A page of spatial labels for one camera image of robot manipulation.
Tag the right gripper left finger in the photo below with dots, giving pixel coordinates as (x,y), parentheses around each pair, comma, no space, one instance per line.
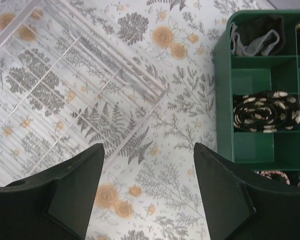
(54,204)

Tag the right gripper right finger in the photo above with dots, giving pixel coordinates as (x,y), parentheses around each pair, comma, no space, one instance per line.
(240,204)

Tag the white wire dish rack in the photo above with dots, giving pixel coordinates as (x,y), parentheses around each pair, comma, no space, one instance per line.
(73,73)

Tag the pink black rolled sock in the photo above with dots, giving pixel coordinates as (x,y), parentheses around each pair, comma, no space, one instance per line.
(289,177)

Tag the green divided organizer tray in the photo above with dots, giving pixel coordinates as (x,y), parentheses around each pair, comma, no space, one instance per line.
(243,75)

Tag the black white rolled sock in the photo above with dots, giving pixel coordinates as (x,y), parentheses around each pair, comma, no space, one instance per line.
(265,112)

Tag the floral patterned table mat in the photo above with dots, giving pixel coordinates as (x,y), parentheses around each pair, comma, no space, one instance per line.
(159,198)

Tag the grey black folded sock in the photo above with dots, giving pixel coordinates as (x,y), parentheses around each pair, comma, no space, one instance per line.
(262,36)

